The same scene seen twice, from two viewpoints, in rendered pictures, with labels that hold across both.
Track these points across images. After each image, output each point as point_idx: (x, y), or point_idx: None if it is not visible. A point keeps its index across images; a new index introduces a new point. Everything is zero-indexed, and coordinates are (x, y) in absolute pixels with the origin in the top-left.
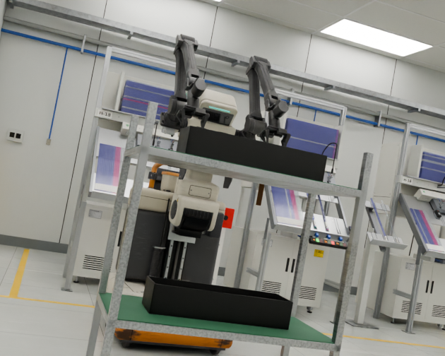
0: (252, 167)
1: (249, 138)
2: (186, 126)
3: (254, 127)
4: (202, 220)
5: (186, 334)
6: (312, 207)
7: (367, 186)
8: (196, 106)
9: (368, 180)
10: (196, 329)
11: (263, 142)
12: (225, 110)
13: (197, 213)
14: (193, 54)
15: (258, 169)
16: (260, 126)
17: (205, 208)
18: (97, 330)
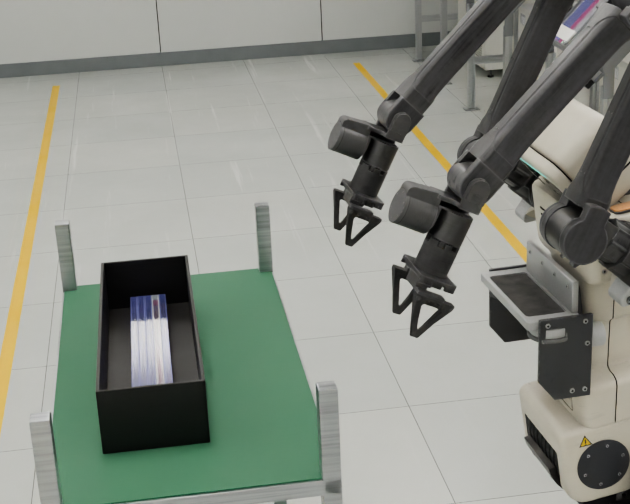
0: (57, 370)
1: (99, 309)
2: (130, 260)
3: (546, 236)
4: (542, 463)
5: None
6: None
7: (40, 501)
8: (352, 183)
9: (38, 486)
10: None
11: (98, 322)
12: (538, 171)
13: (542, 440)
14: (470, 18)
15: (56, 376)
16: (553, 234)
17: (546, 433)
18: None
